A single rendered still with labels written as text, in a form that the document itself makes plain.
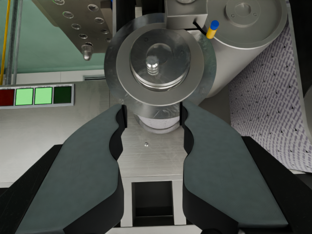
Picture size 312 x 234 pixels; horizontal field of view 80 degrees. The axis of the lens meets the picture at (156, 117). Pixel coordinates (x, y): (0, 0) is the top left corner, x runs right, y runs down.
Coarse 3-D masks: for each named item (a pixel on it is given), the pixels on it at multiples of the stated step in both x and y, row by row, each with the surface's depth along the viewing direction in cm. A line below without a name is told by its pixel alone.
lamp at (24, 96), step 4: (20, 92) 59; (24, 92) 59; (28, 92) 59; (16, 96) 58; (20, 96) 58; (24, 96) 58; (28, 96) 58; (16, 100) 58; (20, 100) 58; (24, 100) 58; (28, 100) 58; (16, 104) 58; (20, 104) 58
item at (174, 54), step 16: (144, 32) 23; (160, 32) 23; (144, 48) 23; (160, 48) 23; (176, 48) 23; (144, 64) 22; (160, 64) 23; (176, 64) 22; (144, 80) 22; (160, 80) 22; (176, 80) 22
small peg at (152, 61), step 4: (148, 56) 20; (152, 56) 20; (156, 56) 20; (148, 60) 20; (152, 60) 19; (156, 60) 19; (148, 64) 19; (152, 64) 19; (156, 64) 19; (148, 68) 20; (152, 68) 20; (156, 68) 20; (148, 72) 22; (152, 72) 21; (156, 72) 21; (152, 76) 22
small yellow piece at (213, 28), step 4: (216, 20) 20; (196, 24) 23; (212, 24) 20; (216, 24) 20; (200, 28) 23; (208, 28) 21; (212, 28) 20; (216, 28) 20; (204, 32) 23; (208, 32) 21; (212, 32) 21; (208, 36) 22; (212, 36) 22
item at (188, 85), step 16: (176, 32) 25; (128, 48) 25; (192, 48) 25; (128, 64) 24; (192, 64) 24; (128, 80) 24; (192, 80) 24; (144, 96) 24; (160, 96) 24; (176, 96) 24
